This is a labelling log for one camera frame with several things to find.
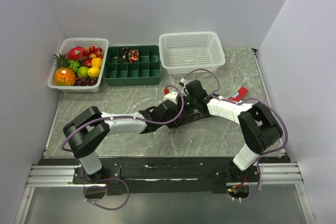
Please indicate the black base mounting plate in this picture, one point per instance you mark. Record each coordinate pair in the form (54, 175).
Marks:
(166, 175)

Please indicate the red rectangular box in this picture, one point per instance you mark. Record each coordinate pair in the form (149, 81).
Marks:
(239, 95)

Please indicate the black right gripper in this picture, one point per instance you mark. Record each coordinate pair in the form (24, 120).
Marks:
(186, 95)

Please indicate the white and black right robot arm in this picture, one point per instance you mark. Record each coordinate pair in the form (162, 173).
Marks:
(261, 127)

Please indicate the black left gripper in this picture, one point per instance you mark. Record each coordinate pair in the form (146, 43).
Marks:
(175, 115)

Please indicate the red patterned rolled tie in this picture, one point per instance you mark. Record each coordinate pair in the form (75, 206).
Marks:
(133, 56)

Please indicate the white perforated empty basket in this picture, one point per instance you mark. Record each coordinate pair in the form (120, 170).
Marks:
(181, 53)

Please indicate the pink dragon fruit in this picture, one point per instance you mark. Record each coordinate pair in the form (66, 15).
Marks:
(75, 53)

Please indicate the yellow lemon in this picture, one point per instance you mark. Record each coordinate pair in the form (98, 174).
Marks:
(94, 72)

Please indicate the orange pineapple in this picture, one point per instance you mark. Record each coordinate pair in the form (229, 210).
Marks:
(64, 76)

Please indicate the white fruit basket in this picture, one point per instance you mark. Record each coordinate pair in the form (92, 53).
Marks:
(70, 43)

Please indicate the brown floral necktie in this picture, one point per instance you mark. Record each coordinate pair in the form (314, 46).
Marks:
(193, 117)

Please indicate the orange fruit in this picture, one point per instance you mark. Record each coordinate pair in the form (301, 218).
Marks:
(96, 62)

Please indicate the dark green fruit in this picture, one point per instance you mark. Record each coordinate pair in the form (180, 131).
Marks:
(74, 65)

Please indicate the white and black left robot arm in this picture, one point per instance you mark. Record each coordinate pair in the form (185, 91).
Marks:
(85, 133)

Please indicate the green apple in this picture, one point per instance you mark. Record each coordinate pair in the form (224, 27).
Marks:
(82, 72)

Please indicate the dark rolled tie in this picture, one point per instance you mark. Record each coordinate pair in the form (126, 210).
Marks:
(123, 55)

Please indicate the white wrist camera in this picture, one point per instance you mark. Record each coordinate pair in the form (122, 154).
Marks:
(183, 82)
(171, 96)

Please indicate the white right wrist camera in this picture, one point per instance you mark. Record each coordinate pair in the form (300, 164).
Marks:
(183, 82)

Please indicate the green compartment organizer tray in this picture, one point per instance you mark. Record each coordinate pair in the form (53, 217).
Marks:
(146, 72)

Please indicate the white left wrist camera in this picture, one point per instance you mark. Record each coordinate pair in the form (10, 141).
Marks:
(171, 96)

